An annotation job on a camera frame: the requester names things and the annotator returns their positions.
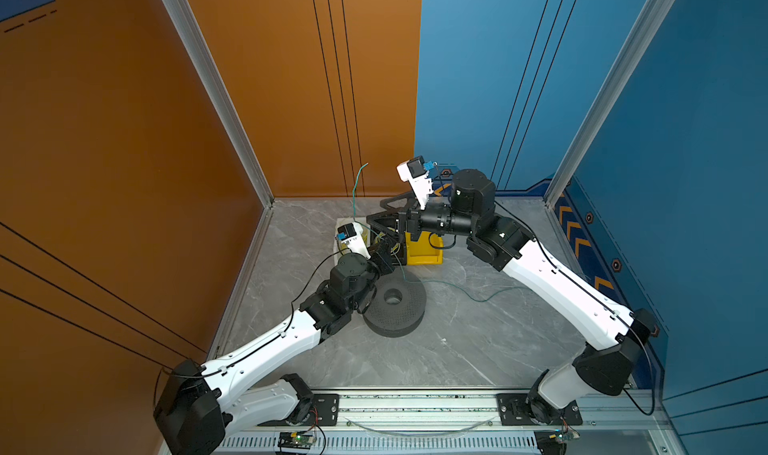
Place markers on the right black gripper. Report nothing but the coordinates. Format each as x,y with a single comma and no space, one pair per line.
410,220

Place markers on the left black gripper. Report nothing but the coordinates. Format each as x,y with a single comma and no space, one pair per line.
382,261

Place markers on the grey perforated cable spool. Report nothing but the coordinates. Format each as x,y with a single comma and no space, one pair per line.
397,308

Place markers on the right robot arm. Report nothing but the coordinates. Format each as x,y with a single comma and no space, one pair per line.
615,336

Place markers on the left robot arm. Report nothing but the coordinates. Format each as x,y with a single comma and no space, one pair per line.
202,404

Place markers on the yellow plastic bin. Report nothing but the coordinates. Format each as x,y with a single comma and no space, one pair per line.
427,251

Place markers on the white plastic bin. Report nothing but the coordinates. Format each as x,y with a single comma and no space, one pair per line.
343,221

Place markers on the left green circuit board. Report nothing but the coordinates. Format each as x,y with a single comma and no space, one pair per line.
296,442

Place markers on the right circuit board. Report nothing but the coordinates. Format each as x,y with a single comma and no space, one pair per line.
564,436

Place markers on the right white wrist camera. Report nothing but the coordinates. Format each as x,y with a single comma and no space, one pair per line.
416,172

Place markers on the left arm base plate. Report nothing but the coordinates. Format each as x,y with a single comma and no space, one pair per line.
323,409

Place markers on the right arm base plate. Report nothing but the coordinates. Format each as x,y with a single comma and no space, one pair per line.
515,409

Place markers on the aluminium mounting rail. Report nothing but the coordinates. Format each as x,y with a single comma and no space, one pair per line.
466,421

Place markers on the left aluminium corner post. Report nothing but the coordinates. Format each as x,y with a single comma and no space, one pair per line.
198,51

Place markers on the aluminium corner post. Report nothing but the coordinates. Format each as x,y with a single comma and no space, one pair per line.
642,33
198,51

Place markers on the right aluminium corner post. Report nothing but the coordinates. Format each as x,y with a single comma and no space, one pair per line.
642,33

